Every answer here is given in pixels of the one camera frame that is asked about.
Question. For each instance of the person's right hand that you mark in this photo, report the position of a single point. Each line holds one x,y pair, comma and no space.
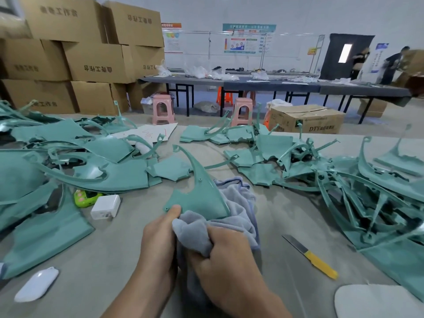
225,275

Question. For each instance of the person's left hand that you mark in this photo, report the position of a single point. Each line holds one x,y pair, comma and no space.
157,251

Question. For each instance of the grey-blue wiping cloth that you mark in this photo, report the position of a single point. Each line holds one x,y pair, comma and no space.
242,212

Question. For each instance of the single green plastic part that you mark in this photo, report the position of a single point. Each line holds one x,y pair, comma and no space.
199,192

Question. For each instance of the pile of green plastic parts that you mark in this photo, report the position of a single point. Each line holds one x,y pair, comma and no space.
73,169

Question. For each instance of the brown cardboard box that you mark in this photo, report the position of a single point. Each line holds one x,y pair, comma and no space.
306,119

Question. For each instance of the stack of brown cardboard boxes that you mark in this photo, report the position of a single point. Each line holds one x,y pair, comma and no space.
79,59

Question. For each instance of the white power adapter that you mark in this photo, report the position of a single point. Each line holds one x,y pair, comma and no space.
106,207

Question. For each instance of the green and yellow gadget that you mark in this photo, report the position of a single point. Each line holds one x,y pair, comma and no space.
86,198

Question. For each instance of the white paper sheet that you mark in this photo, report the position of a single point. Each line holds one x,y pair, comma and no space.
146,132

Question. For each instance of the white oval plastic piece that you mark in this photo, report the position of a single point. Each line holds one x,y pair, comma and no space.
36,285

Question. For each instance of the pink plastic stool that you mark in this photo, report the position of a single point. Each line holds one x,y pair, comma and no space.
163,109
242,111

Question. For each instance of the white foam sheet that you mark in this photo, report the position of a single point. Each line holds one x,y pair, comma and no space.
377,301

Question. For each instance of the orange object under table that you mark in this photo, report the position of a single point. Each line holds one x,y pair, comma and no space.
225,97

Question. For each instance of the heap of clear plastic bags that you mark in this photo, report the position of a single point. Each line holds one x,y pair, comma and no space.
199,72

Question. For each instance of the long grey work table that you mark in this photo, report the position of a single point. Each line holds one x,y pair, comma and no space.
278,86

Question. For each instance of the dark door with window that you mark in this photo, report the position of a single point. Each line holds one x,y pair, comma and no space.
344,57

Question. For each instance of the colourful wall poster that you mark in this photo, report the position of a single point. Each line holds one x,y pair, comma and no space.
242,44

